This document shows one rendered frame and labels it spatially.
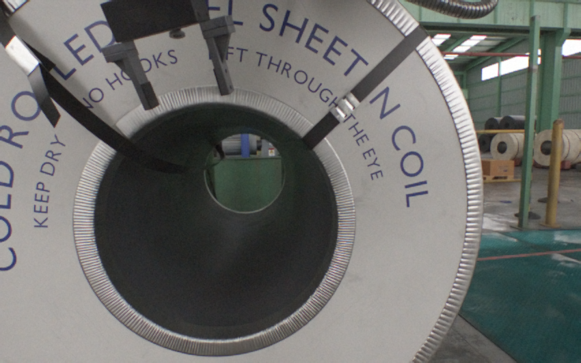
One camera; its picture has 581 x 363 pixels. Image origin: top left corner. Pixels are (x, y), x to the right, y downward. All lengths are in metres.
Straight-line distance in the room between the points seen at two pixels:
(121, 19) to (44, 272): 0.52
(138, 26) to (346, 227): 0.51
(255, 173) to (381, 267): 2.51
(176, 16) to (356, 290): 0.61
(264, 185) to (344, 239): 2.50
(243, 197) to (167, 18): 2.76
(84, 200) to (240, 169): 2.50
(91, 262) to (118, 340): 0.18
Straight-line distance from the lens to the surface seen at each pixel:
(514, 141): 13.96
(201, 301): 0.88
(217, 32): 0.46
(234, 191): 3.15
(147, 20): 0.49
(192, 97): 0.63
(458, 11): 0.48
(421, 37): 0.73
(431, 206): 0.73
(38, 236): 0.77
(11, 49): 0.72
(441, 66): 0.74
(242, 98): 0.62
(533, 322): 2.11
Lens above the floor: 0.94
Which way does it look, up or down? 7 degrees down
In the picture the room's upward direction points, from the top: 1 degrees counter-clockwise
